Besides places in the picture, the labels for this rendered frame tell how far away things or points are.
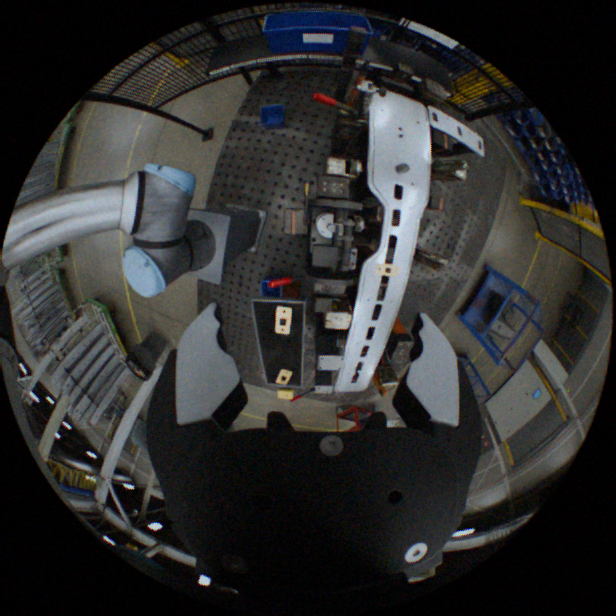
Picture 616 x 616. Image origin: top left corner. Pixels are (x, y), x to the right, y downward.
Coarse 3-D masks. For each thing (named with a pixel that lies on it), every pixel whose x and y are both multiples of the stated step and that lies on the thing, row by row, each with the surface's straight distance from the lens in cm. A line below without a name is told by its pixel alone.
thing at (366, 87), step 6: (366, 84) 46; (360, 90) 46; (366, 90) 44; (372, 90) 45; (378, 90) 46; (384, 90) 46; (360, 96) 48; (366, 96) 46; (384, 96) 46; (360, 102) 48; (366, 102) 48; (360, 108) 51; (366, 108) 50; (360, 114) 53; (366, 114) 53
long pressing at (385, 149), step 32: (384, 128) 66; (416, 128) 72; (384, 160) 61; (416, 160) 67; (384, 192) 59; (416, 192) 64; (384, 224) 58; (416, 224) 64; (384, 256) 61; (352, 320) 68; (384, 320) 72; (352, 352) 80; (352, 384) 100
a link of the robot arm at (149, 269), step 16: (176, 240) 38; (128, 256) 40; (144, 256) 36; (160, 256) 37; (176, 256) 40; (128, 272) 42; (144, 272) 37; (160, 272) 37; (176, 272) 42; (144, 288) 40; (160, 288) 40
